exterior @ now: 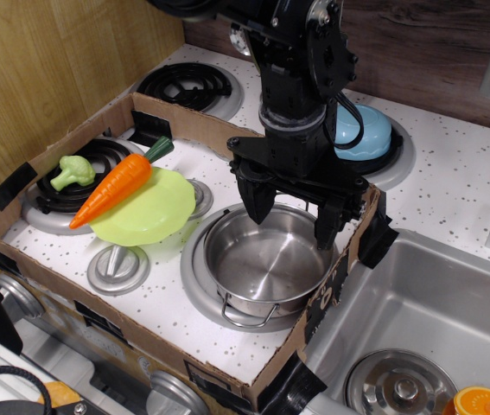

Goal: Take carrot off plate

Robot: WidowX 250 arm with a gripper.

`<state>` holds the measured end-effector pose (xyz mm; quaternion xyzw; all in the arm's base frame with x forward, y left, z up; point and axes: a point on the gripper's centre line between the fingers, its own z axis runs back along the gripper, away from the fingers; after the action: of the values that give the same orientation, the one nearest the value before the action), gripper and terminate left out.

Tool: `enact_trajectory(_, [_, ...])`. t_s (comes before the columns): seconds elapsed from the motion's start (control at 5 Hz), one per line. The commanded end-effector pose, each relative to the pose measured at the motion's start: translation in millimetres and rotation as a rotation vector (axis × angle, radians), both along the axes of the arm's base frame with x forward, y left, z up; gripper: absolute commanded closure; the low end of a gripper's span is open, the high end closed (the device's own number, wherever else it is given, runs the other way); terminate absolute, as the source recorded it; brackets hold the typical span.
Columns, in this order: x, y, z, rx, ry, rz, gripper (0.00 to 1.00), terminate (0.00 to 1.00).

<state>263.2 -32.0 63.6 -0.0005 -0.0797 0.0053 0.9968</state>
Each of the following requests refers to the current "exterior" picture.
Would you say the silver stove knob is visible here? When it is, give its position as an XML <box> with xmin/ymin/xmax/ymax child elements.
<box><xmin>87</xmin><ymin>245</ymin><xmax>150</xmax><ymax>296</ymax></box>
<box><xmin>188</xmin><ymin>179</ymin><xmax>213</xmax><ymax>220</ymax></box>

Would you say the silver panel knob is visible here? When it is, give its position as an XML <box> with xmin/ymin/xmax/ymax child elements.
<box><xmin>0</xmin><ymin>273</ymin><xmax>45</xmax><ymax>323</ymax></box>
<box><xmin>146</xmin><ymin>370</ymin><xmax>210</xmax><ymax>415</ymax></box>

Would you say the silver sink drain plug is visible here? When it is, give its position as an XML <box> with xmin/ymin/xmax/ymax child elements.
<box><xmin>343</xmin><ymin>349</ymin><xmax>458</xmax><ymax>414</ymax></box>

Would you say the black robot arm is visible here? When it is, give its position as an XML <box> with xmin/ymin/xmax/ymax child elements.
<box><xmin>156</xmin><ymin>1</ymin><xmax>367</xmax><ymax>250</ymax></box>

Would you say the brown cardboard fence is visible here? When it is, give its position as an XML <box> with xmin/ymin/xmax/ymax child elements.
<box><xmin>0</xmin><ymin>93</ymin><xmax>387</xmax><ymax>413</ymax></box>

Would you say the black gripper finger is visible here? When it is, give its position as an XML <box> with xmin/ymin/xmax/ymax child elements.
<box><xmin>237</xmin><ymin>176</ymin><xmax>277</xmax><ymax>224</ymax></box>
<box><xmin>315</xmin><ymin>199</ymin><xmax>349</xmax><ymax>250</ymax></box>

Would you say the silver front stove knob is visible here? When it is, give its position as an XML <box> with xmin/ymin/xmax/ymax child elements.
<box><xmin>87</xmin><ymin>245</ymin><xmax>150</xmax><ymax>296</ymax></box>

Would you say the silver sink basin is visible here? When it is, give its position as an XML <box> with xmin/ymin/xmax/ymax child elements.
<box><xmin>306</xmin><ymin>231</ymin><xmax>490</xmax><ymax>414</ymax></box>

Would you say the silver front panel right knob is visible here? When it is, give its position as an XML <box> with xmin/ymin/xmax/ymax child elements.
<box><xmin>146</xmin><ymin>370</ymin><xmax>210</xmax><ymax>415</ymax></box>

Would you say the silver hanging strainer spoon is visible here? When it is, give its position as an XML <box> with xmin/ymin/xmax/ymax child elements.
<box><xmin>229</xmin><ymin>22</ymin><xmax>251</xmax><ymax>57</ymax></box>

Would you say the silver front panel left knob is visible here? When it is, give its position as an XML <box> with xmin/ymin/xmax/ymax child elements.
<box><xmin>0</xmin><ymin>273</ymin><xmax>45</xmax><ymax>323</ymax></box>

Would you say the light green plastic plate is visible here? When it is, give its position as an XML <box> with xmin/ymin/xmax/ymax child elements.
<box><xmin>90</xmin><ymin>169</ymin><xmax>196</xmax><ymax>246</ymax></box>

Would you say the light blue plastic bowl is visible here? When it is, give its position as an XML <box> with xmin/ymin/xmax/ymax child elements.
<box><xmin>334</xmin><ymin>104</ymin><xmax>391</xmax><ymax>162</ymax></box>

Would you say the stainless steel pot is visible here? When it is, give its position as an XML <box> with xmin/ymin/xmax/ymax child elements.
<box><xmin>203</xmin><ymin>203</ymin><xmax>337</xmax><ymax>329</ymax></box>

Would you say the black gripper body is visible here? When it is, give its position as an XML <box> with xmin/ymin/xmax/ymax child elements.
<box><xmin>227</xmin><ymin>126</ymin><xmax>368</xmax><ymax>221</ymax></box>

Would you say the orange slice toy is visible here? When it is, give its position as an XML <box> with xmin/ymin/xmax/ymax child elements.
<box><xmin>442</xmin><ymin>386</ymin><xmax>490</xmax><ymax>415</ymax></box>

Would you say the orange plastic toy carrot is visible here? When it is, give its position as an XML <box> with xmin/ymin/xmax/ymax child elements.
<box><xmin>69</xmin><ymin>136</ymin><xmax>175</xmax><ymax>230</ymax></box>

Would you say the black cable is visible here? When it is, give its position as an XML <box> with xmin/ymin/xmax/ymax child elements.
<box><xmin>0</xmin><ymin>365</ymin><xmax>53</xmax><ymax>415</ymax></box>

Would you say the silver middle stove knob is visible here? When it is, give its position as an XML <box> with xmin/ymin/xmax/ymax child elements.
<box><xmin>188</xmin><ymin>179</ymin><xmax>213</xmax><ymax>220</ymax></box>

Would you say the black back-right coil burner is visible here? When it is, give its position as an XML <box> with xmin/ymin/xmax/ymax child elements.
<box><xmin>341</xmin><ymin>113</ymin><xmax>416</xmax><ymax>191</ymax></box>

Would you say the silver front-right burner ring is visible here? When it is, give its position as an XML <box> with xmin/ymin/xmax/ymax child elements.
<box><xmin>180</xmin><ymin>201</ymin><xmax>315</xmax><ymax>334</ymax></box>

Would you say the black back-left coil burner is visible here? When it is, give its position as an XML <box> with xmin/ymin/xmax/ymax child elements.
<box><xmin>130</xmin><ymin>62</ymin><xmax>244</xmax><ymax>120</ymax></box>

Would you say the green toy broccoli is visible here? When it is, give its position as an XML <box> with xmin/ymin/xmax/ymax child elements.
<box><xmin>50</xmin><ymin>156</ymin><xmax>96</xmax><ymax>191</ymax></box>

